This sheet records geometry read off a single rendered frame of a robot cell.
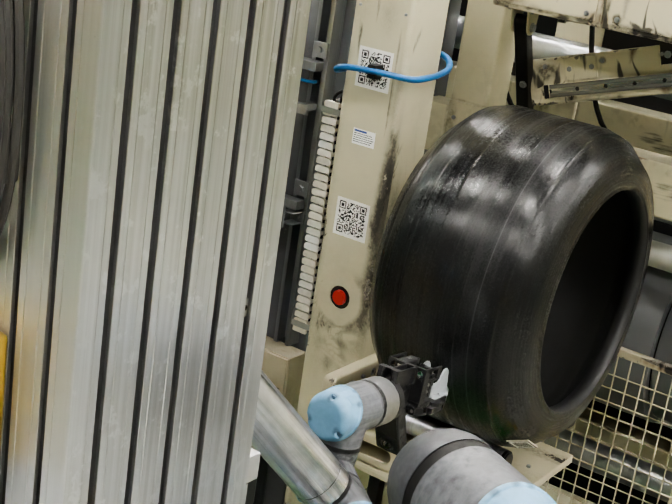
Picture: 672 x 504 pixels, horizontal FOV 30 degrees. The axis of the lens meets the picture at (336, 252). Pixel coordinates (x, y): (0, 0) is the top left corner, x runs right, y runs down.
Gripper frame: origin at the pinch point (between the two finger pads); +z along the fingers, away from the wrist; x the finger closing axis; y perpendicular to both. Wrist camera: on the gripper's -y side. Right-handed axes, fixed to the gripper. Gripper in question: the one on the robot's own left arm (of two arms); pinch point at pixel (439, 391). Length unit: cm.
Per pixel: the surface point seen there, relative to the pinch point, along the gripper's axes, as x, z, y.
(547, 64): 19, 53, 55
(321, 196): 43, 18, 22
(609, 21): 2, 38, 66
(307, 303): 42.6, 20.9, -0.5
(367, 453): 18.2, 14.2, -21.7
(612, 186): -13.0, 19.6, 38.8
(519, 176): -2.8, 4.3, 38.1
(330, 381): 26.8, 9.5, -9.5
